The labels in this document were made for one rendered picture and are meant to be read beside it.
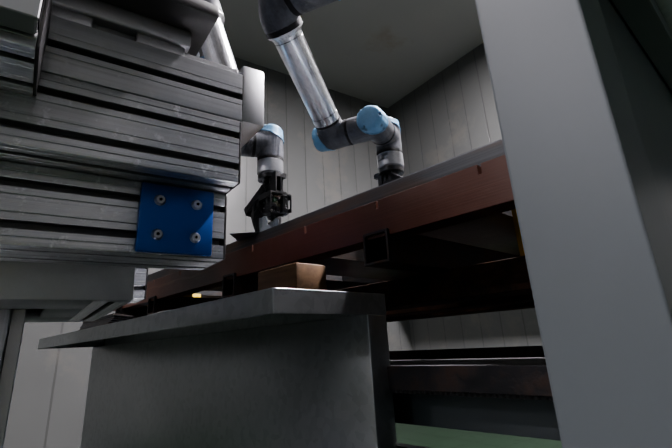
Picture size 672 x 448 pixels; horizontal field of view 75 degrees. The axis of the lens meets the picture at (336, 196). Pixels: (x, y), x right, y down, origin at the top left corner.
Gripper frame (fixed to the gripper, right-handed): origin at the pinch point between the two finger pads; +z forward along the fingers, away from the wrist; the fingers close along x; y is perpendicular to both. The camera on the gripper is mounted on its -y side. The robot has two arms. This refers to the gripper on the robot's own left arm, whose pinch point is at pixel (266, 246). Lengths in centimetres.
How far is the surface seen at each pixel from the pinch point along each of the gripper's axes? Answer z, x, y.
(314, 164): -140, 189, -196
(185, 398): 35.8, -20.3, -0.7
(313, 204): -98, 186, -196
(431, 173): 2, -12, 63
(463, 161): 2, -12, 69
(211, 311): 21, -36, 40
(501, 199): 10, -16, 75
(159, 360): 27.9, -20.3, -16.5
